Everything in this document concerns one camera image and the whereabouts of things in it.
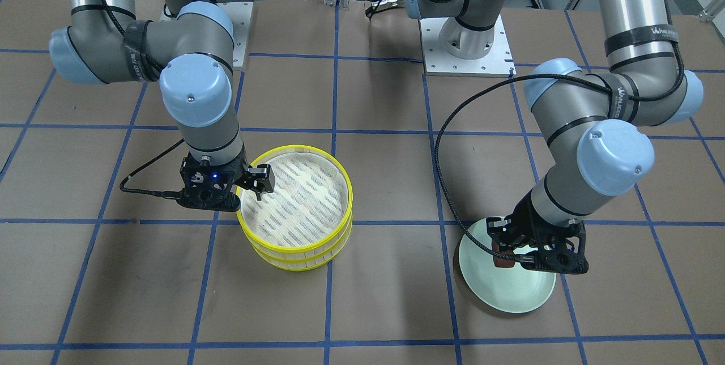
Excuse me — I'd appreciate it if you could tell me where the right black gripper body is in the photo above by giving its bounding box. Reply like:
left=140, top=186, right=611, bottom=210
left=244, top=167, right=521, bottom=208
left=178, top=148, right=275, bottom=211

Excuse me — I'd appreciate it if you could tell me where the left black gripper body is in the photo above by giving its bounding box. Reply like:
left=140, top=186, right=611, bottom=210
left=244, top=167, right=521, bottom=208
left=486, top=194, right=590, bottom=274

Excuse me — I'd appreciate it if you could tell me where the brown bun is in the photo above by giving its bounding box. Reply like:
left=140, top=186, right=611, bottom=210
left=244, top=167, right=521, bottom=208
left=491, top=240, right=515, bottom=269

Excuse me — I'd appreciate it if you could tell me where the side yellow bamboo steamer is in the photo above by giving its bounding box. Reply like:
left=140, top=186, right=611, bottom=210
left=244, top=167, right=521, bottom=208
left=237, top=145, right=354, bottom=257

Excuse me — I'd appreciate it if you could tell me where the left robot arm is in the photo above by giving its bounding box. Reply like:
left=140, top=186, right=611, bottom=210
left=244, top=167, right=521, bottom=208
left=464, top=0, right=703, bottom=274

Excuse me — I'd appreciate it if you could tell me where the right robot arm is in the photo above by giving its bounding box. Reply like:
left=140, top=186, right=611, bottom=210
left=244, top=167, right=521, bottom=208
left=49, top=0, right=275, bottom=212

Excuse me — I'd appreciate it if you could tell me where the centre yellow bamboo steamer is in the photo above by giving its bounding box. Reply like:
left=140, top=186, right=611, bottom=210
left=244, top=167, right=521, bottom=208
left=252, top=229, right=352, bottom=271

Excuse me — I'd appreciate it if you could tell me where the mint green plate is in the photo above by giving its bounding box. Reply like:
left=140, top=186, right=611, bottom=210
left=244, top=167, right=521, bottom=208
left=458, top=234, right=557, bottom=313

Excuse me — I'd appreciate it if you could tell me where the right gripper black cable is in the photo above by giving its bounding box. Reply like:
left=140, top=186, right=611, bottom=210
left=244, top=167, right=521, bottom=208
left=120, top=138, right=187, bottom=200

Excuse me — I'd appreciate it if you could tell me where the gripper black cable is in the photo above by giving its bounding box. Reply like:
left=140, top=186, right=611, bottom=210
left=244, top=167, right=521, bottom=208
left=433, top=0, right=686, bottom=266
left=120, top=138, right=187, bottom=200

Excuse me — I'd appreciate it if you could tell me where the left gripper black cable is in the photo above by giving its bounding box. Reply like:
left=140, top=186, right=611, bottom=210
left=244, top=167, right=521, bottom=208
left=433, top=0, right=686, bottom=266

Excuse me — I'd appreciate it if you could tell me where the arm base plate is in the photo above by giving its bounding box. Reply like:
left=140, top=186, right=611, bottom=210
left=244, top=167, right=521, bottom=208
left=419, top=16, right=517, bottom=77
left=221, top=2, right=254, bottom=70

